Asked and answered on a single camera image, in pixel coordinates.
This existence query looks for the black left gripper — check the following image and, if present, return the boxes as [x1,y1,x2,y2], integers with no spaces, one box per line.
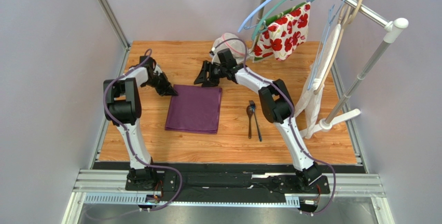
[143,72,178,96]

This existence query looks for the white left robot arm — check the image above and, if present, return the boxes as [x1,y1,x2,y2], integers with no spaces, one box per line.
[103,55,178,185]

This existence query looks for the light blue plastic hanger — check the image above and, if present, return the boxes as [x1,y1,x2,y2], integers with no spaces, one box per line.
[237,0,315,33]

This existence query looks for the blue thin wire hanger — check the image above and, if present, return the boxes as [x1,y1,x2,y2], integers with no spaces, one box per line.
[307,0,346,90]

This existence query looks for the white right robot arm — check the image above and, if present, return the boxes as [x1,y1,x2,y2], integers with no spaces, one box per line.
[194,49,322,187]

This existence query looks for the metal clothes rack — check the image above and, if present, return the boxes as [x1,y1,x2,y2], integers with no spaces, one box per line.
[241,0,409,138]

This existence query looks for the white mesh laundry bag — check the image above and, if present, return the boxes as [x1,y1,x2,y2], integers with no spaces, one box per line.
[210,33,250,64]

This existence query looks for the red poppy floral cloth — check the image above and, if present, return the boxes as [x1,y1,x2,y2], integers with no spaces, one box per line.
[253,3,311,62]

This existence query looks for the white towel on hanger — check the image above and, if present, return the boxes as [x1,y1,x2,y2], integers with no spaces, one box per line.
[295,24,341,139]

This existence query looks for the purple cloth napkin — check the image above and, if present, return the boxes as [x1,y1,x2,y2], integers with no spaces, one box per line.
[165,85,223,134]

